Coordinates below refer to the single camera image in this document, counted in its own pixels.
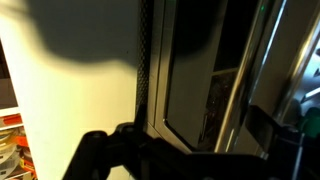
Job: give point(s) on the black toaster oven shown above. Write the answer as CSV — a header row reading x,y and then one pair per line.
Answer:
x,y
288,77

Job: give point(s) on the white round tape rolls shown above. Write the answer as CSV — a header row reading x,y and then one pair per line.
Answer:
x,y
9,153

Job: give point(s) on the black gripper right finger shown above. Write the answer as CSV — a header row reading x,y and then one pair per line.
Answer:
x,y
292,154

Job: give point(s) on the oven glass door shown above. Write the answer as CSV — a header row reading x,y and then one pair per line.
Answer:
x,y
202,42

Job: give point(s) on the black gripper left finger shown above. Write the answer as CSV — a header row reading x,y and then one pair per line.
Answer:
x,y
146,158

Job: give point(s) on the chrome oven door handle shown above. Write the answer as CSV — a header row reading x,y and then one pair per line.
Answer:
x,y
247,74

